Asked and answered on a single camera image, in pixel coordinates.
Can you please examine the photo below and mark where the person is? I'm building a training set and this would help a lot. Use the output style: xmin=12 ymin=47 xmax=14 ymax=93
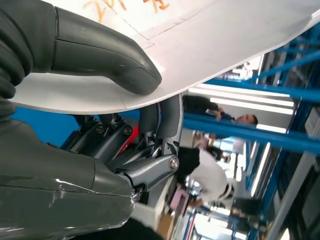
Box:
xmin=183 ymin=95 xmax=259 ymax=128
xmin=177 ymin=145 xmax=236 ymax=208

